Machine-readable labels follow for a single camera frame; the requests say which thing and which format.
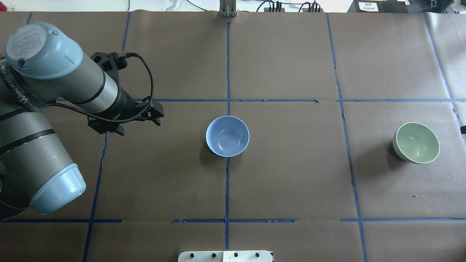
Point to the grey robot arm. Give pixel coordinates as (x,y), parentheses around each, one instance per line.
(44,68)

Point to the grey metal camera post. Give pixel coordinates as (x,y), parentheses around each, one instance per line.
(228,8)

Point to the black box with label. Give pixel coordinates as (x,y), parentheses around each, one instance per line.
(377,6)

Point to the black power strip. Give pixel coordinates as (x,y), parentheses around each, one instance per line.
(281,7)

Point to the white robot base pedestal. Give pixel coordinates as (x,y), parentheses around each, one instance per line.
(226,256)

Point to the green bowl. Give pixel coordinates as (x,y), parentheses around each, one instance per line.
(416,143)

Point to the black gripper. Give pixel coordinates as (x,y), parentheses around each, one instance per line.
(125,103)

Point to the blue bowl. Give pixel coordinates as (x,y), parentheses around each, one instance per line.
(227,136)

